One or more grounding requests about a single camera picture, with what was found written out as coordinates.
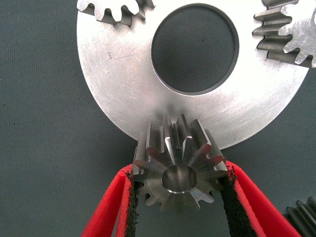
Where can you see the larger steel gear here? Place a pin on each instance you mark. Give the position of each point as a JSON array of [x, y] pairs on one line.
[[306, 217]]

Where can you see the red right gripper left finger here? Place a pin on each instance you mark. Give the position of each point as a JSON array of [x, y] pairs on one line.
[[108, 209]]

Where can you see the dark grey table cloth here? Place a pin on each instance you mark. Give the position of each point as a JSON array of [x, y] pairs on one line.
[[37, 123]]

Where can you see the round metal plate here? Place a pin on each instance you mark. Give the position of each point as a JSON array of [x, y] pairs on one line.
[[123, 86]]

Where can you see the small steel gear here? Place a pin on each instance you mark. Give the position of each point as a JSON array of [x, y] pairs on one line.
[[126, 7], [301, 32]]

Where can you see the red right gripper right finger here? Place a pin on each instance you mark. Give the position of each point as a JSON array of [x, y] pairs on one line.
[[251, 212]]

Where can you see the dark steel gear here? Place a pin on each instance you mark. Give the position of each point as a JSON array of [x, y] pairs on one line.
[[158, 177]]

